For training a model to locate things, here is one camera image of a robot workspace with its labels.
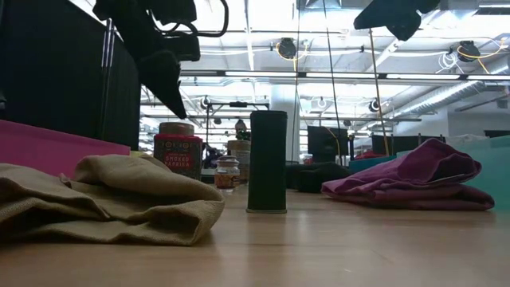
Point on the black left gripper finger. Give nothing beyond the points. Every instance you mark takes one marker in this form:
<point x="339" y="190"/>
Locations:
<point x="161" y="75"/>

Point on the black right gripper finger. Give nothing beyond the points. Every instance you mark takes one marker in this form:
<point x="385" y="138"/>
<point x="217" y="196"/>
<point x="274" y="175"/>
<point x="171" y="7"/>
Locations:
<point x="394" y="12"/>
<point x="405" y="28"/>

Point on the red smoked paprika tin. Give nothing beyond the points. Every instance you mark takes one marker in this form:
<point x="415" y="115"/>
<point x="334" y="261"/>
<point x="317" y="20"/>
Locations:
<point x="178" y="157"/>

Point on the small glass spice jar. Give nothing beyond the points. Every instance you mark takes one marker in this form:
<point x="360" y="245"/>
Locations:
<point x="227" y="173"/>

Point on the tan cloth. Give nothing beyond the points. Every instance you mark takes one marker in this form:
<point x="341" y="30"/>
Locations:
<point x="119" y="191"/>

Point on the black spice tin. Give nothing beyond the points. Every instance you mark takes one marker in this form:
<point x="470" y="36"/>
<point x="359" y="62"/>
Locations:
<point x="267" y="159"/>

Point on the person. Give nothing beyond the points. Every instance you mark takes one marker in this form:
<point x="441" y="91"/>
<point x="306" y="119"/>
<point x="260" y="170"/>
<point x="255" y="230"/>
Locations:
<point x="241" y="126"/>

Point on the black curtain partition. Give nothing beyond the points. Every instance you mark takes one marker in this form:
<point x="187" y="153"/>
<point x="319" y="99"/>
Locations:
<point x="48" y="60"/>

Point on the black background panels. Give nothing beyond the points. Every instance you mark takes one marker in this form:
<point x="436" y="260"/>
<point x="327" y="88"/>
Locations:
<point x="402" y="144"/>

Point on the long ceiling light bar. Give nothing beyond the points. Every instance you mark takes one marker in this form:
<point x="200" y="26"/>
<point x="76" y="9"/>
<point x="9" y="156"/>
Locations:
<point x="279" y="74"/>

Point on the white pillar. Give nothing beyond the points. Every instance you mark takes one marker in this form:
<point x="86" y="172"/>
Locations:
<point x="285" y="97"/>

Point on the red plastic tray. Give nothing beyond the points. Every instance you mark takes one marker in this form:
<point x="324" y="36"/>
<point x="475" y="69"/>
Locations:
<point x="48" y="147"/>

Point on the blue plastic tray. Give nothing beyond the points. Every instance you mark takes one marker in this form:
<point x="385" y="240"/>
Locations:
<point x="366" y="164"/>

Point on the black monitor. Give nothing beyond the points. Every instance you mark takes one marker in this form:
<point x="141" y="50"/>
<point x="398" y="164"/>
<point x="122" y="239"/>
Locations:
<point x="318" y="143"/>

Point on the purple cloth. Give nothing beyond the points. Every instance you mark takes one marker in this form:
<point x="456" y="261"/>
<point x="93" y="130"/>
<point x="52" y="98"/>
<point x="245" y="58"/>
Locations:
<point x="406" y="179"/>

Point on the teal plastic tray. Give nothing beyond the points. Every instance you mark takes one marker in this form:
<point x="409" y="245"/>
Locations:
<point x="494" y="167"/>

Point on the black cloth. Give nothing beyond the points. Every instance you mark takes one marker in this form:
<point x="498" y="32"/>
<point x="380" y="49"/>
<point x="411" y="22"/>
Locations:
<point x="315" y="177"/>

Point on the silver ventilation duct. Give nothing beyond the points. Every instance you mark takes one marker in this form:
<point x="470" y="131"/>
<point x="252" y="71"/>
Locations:
<point x="450" y="93"/>

